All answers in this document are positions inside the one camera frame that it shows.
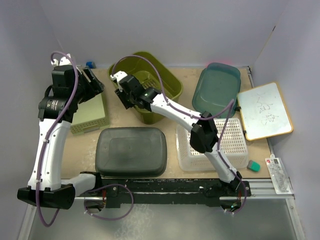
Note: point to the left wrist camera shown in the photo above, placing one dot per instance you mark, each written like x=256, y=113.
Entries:
x=64, y=61

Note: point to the olive green tub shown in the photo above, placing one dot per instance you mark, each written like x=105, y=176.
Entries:
x=150, y=72

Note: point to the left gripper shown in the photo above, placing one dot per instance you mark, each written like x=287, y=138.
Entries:
x=94, y=87

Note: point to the dark grey tub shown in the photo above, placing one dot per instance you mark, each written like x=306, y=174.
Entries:
x=134, y=152

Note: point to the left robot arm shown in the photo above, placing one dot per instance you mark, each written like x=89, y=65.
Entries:
x=45, y=187

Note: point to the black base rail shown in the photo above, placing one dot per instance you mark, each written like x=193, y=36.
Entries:
x=210, y=192

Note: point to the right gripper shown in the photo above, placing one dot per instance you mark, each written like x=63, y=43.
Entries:
x=121, y=96

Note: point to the green eraser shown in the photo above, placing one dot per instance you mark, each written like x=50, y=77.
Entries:
x=253, y=166

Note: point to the pale green perforated basket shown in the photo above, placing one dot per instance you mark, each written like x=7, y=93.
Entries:
x=91, y=115

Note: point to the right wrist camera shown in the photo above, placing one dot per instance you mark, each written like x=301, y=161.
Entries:
x=117, y=77

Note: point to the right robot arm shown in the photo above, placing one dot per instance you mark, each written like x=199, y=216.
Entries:
x=204, y=136

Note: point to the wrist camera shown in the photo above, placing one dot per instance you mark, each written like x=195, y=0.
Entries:
x=64, y=61
x=117, y=77

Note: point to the blue bottle cap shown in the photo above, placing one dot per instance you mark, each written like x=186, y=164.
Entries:
x=91, y=65

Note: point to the small whiteboard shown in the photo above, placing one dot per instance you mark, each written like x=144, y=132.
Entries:
x=263, y=112

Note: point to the teal translucent tub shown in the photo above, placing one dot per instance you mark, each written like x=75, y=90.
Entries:
x=218, y=84

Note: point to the white perforated basket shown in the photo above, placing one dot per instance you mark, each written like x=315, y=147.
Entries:
x=233, y=144

